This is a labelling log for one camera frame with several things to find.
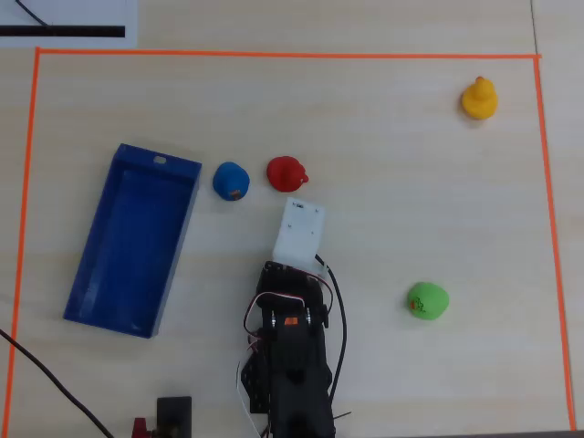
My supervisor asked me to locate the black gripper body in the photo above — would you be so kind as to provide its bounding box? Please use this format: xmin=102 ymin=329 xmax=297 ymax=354
xmin=256 ymin=260 xmax=330 ymax=320

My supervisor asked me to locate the red rubber duck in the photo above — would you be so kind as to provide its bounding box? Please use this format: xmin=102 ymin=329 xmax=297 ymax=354
xmin=266 ymin=155 xmax=311 ymax=193

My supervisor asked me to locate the blue rectangular plastic box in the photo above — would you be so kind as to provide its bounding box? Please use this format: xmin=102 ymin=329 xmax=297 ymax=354
xmin=62 ymin=142 xmax=203 ymax=340

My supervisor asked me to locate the yellow rubber duck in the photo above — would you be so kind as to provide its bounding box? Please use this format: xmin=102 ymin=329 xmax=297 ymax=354
xmin=460 ymin=76 xmax=498 ymax=120

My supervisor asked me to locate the blue toy ball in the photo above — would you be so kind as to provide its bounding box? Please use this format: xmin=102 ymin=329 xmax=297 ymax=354
xmin=212 ymin=161 xmax=251 ymax=202

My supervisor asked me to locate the green toy ball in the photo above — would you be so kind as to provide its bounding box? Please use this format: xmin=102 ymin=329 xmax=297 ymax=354
xmin=406 ymin=281 xmax=451 ymax=322

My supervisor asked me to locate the black clamp block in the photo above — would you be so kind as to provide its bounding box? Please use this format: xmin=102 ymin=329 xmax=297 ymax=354
xmin=156 ymin=395 xmax=193 ymax=438

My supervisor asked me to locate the orange tape border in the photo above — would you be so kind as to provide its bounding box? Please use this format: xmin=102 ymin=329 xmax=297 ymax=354
xmin=2 ymin=47 xmax=579 ymax=433

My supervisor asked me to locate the white paper with black bar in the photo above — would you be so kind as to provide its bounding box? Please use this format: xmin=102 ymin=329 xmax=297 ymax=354
xmin=0 ymin=0 xmax=139 ymax=48

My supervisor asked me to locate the white red servo wire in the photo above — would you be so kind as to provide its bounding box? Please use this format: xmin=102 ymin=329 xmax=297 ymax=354
xmin=243 ymin=267 xmax=337 ymax=353

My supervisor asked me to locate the white camera box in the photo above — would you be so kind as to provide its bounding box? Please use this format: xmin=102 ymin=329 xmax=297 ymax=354
xmin=272 ymin=196 xmax=327 ymax=271

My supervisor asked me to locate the thick black camera cable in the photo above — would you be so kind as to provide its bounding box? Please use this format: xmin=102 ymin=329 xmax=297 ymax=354
xmin=313 ymin=253 xmax=349 ymax=405

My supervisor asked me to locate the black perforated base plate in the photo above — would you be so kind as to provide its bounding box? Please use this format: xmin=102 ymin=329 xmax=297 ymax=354
xmin=238 ymin=350 xmax=275 ymax=414

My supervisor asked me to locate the long black table cable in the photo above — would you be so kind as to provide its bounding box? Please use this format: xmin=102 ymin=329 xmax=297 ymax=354
xmin=0 ymin=328 xmax=115 ymax=438

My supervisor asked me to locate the thin black cable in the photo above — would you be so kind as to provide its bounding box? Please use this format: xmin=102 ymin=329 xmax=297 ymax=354
xmin=15 ymin=0 xmax=55 ymax=29

